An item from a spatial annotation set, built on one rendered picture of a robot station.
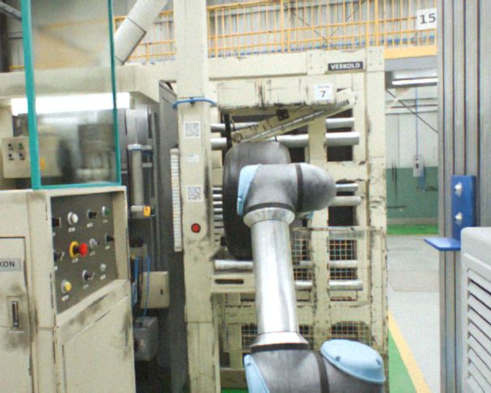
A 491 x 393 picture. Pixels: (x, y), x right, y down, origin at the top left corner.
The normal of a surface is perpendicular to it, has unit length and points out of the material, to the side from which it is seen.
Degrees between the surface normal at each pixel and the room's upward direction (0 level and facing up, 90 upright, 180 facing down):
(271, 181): 62
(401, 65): 90
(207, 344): 90
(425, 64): 90
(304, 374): 43
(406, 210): 90
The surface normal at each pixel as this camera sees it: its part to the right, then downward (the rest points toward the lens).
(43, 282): -0.10, 0.06
